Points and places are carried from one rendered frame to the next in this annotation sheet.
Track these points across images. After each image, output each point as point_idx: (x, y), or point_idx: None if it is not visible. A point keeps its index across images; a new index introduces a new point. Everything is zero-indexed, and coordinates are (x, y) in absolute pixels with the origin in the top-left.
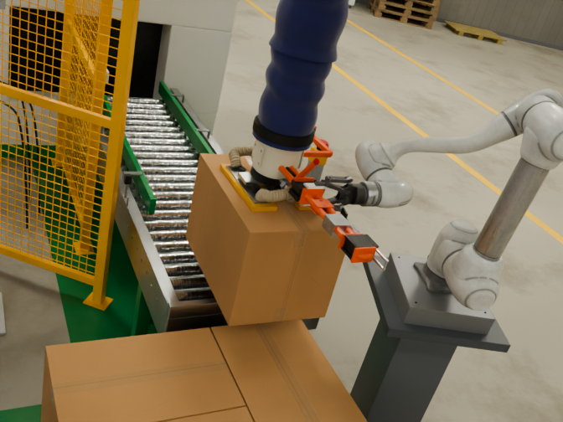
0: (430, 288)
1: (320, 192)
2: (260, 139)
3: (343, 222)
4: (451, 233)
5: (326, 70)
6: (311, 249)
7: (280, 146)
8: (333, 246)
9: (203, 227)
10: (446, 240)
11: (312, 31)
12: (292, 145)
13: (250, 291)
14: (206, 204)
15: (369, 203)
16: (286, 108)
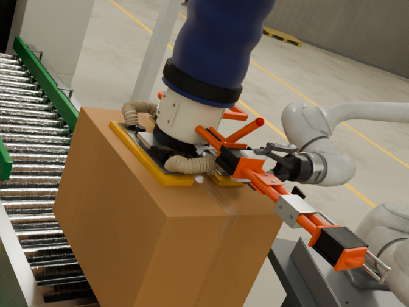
0: (356, 282)
1: (260, 163)
2: (176, 89)
3: (306, 207)
4: (387, 218)
5: (273, 3)
6: (237, 239)
7: (203, 99)
8: (262, 234)
9: (81, 201)
10: (381, 227)
11: None
12: (220, 99)
13: (155, 296)
14: (88, 172)
15: (313, 179)
16: (216, 48)
